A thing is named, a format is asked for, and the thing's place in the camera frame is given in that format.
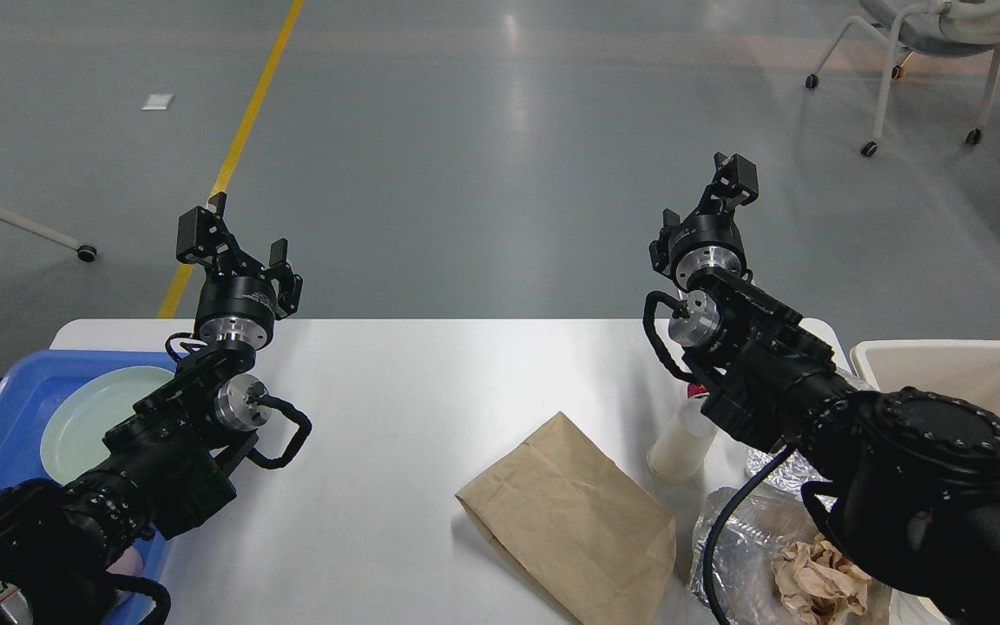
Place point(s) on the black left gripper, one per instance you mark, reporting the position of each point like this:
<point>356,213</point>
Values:
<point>242,307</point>

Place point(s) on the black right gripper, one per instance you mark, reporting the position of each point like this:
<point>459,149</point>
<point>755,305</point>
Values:
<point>708,238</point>

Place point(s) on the light green plate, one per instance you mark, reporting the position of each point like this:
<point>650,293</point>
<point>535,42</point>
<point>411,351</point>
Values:
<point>72,439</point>

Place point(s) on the brown paper bag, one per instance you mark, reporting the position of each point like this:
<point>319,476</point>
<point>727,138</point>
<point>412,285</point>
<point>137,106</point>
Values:
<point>569,520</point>

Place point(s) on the silver foil bag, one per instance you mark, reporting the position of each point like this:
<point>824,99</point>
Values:
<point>796,471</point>

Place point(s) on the pink mug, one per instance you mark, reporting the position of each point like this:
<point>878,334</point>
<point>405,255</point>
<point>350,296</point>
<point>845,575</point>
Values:
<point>129,564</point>

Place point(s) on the white paper bowl cup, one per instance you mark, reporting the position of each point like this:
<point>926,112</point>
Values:
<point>914,609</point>

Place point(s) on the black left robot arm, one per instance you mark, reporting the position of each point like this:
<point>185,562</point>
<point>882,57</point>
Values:
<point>170,463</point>

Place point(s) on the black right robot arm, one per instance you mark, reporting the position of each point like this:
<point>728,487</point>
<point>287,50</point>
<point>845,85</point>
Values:
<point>910,479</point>

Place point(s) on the crushed red can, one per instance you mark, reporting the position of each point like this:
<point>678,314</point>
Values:
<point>696,392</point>

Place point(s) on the small beige cup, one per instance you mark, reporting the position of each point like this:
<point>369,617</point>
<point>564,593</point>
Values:
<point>679,453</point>

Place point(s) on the grey office chair right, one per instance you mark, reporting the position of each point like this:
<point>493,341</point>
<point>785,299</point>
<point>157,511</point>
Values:
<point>942,29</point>

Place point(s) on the blue plastic tray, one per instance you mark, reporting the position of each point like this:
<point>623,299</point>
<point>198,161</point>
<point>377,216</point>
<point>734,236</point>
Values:
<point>30,393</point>

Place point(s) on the silver foil tray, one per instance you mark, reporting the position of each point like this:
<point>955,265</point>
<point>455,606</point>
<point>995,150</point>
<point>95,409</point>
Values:
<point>761,526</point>

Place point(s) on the beige plastic bin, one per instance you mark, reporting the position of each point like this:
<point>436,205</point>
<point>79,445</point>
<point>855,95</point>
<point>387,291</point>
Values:
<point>966,369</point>

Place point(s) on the crumpled brown paper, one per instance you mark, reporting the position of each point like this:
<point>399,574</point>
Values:
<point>818,584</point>

